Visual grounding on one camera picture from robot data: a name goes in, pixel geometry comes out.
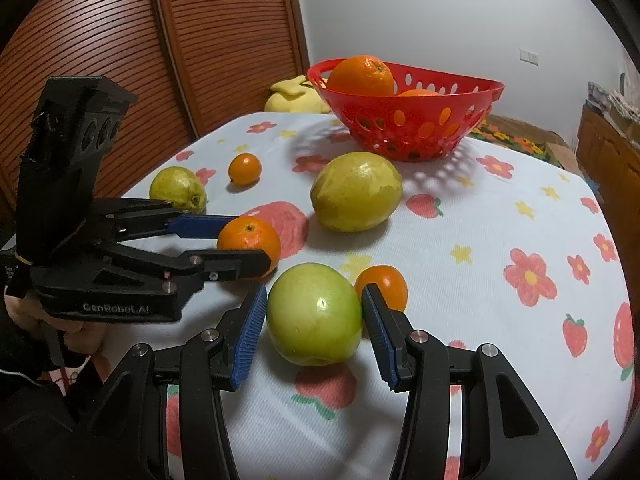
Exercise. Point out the small tangerine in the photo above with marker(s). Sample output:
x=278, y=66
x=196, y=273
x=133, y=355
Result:
x=245, y=169
x=390, y=282

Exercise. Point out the small tangerine far left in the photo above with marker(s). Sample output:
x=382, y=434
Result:
x=245, y=169

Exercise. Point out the yellow-green pear at left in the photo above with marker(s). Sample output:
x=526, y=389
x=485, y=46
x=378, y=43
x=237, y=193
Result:
x=181, y=187

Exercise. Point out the green apple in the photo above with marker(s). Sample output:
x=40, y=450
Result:
x=314, y=316

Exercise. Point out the red perforated plastic basket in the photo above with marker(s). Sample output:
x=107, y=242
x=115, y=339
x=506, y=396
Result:
x=416, y=128

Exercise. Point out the wooden louvered wardrobe door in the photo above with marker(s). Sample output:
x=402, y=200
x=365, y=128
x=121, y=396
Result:
x=193, y=65

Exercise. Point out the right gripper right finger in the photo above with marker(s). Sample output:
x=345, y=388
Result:
x=504, y=432

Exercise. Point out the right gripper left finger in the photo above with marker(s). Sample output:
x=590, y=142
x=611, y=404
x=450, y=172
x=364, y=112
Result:
x=123, y=431

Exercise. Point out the left hand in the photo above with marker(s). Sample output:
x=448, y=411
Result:
x=81, y=337

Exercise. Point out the small tangerine at right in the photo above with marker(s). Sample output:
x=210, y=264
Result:
x=390, y=282

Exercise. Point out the floral white tablecloth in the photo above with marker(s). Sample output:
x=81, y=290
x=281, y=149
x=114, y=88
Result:
x=495, y=246

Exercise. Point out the cardboard box with clutter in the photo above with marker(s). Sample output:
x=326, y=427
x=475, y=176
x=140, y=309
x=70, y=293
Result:
x=613, y=107

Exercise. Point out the wooden sideboard cabinet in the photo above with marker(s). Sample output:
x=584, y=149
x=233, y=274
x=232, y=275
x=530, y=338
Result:
x=610, y=161

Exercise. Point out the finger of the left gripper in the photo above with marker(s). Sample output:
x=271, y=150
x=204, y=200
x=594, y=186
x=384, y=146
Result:
x=208, y=264
x=134, y=218

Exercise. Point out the large yellow-green pear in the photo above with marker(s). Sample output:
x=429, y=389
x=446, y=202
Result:
x=356, y=192

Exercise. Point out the white wall switch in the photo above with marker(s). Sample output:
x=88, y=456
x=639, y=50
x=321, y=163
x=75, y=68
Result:
x=529, y=57

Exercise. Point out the medium tangerine front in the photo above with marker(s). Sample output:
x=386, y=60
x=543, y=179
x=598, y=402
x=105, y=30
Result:
x=251, y=233

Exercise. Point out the yellow plush toy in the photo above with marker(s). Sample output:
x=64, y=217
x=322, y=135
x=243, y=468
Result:
x=296, y=95

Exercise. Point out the large smooth orange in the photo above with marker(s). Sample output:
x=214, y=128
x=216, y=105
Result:
x=419, y=92

